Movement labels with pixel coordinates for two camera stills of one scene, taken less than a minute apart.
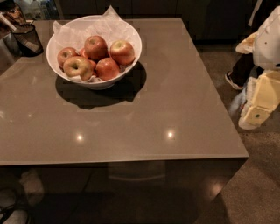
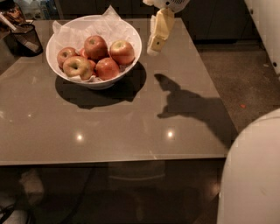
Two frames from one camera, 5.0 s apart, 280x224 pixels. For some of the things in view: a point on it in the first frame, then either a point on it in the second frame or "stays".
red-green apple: x=122 y=52 stays
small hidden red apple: x=82 y=52 stays
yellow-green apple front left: x=78 y=66 stays
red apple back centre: x=95 y=48 stays
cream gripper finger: x=262 y=97 -> x=161 y=24
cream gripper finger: x=248 y=45 -> x=150 y=3
